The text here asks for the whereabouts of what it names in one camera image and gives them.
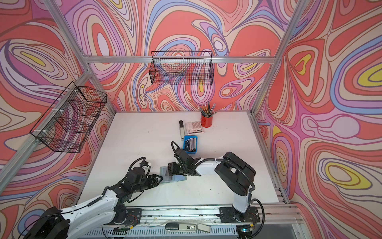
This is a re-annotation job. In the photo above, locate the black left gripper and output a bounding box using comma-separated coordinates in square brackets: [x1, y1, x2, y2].
[131, 174, 165, 195]

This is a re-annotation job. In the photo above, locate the mint green card holder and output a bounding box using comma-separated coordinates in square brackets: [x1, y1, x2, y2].
[160, 166, 187, 183]

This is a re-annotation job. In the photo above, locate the black card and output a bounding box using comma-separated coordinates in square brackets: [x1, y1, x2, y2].
[168, 162, 177, 177]

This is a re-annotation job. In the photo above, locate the blue plastic card tray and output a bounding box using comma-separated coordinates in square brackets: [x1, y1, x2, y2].
[183, 135, 198, 154]

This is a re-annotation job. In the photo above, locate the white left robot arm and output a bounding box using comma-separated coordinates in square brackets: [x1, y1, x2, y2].
[19, 157, 163, 239]

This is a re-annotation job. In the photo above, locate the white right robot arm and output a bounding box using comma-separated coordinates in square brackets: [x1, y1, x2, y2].
[166, 149, 262, 225]

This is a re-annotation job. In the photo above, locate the stack of cards in tray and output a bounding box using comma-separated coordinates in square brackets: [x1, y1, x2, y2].
[185, 137, 197, 152]

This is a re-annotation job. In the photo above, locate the pink desk calculator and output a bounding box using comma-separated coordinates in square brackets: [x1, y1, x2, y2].
[185, 121, 204, 135]

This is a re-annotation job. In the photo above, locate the beige stapler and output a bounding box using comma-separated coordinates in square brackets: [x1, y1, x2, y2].
[179, 120, 185, 140]

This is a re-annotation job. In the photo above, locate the red metal pencil bucket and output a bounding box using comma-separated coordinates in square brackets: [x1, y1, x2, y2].
[201, 115, 213, 128]

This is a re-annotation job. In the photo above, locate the grey handheld device on rail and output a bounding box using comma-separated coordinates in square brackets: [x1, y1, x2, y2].
[165, 223, 211, 233]

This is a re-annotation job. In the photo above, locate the black wire basket back wall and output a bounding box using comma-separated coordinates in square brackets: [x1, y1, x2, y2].
[149, 50, 214, 86]

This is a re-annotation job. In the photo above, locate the black wire basket wall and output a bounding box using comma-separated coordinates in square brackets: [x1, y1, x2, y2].
[29, 82, 107, 153]
[149, 50, 214, 86]

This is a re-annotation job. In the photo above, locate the black wire basket left wall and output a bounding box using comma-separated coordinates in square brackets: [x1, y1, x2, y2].
[29, 82, 107, 153]

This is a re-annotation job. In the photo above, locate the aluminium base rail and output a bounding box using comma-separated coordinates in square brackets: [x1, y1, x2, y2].
[71, 203, 299, 239]

